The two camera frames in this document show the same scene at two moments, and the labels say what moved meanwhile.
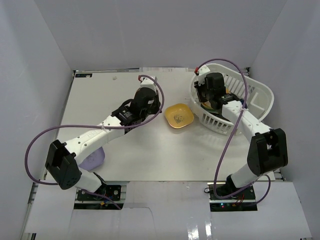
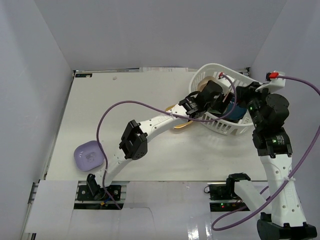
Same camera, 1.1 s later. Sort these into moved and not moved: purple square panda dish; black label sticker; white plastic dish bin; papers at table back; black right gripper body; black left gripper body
Moved: black right gripper body; black left gripper body
Not moved: white plastic dish bin; black label sticker; papers at table back; purple square panda dish
